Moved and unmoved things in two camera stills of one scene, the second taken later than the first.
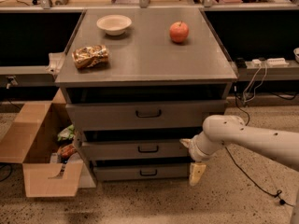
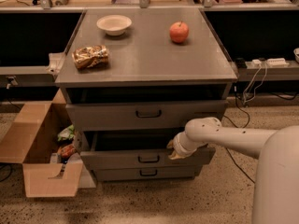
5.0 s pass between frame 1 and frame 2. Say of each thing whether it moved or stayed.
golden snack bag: stayed
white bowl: stayed
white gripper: moved
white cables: stayed
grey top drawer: stayed
